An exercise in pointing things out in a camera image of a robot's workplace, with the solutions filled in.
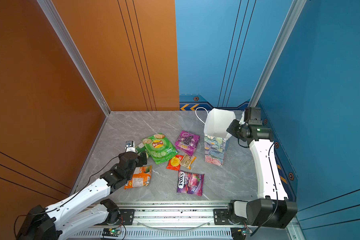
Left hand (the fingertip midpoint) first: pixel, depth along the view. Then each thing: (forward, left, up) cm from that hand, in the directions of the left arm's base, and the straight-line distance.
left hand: (138, 151), depth 84 cm
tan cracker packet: (0, -28, -11) cm, 30 cm away
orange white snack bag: (-12, -2, -9) cm, 15 cm away
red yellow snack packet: (-2, -20, -11) cm, 23 cm away
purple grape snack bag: (+10, -27, -6) cm, 30 cm away
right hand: (+6, -49, +15) cm, 51 cm away
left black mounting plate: (-31, +2, -13) cm, 33 cm away
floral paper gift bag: (-2, -41, +16) cm, 44 cm away
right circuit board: (-36, -53, -14) cm, 65 cm away
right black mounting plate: (-30, -45, -11) cm, 55 cm away
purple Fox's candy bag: (-14, -30, -10) cm, 34 cm away
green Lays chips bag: (+8, -10, -10) cm, 16 cm away
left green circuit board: (-36, +8, -14) cm, 40 cm away
